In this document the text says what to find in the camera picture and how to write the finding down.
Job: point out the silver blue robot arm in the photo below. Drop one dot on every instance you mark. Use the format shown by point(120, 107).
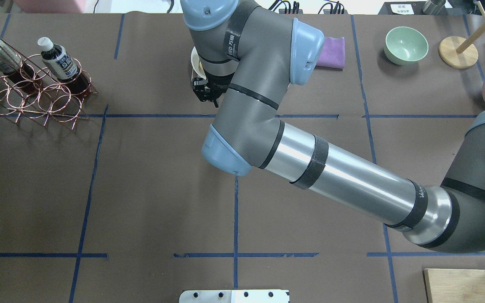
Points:
point(252, 55)

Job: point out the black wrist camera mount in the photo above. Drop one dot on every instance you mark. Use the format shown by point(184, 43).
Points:
point(200, 87)

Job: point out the tea bottle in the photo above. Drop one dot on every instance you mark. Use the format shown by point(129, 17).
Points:
point(12, 67)
point(63, 66)

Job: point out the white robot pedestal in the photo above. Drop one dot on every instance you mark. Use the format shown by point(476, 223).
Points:
point(235, 296)

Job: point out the cream round plate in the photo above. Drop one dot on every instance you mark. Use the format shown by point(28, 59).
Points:
point(196, 63)

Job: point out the bamboo cutting board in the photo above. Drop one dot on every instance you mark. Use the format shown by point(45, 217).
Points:
point(454, 286)

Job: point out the wooden cup stand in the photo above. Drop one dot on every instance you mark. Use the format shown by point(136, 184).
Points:
point(459, 52)

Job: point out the copper wire bottle rack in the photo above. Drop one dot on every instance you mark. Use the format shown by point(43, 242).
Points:
point(45, 99)

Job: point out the green ceramic bowl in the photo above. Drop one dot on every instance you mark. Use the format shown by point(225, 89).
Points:
point(405, 46)

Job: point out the purple folded cloth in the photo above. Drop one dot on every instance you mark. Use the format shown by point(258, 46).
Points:
point(332, 53)

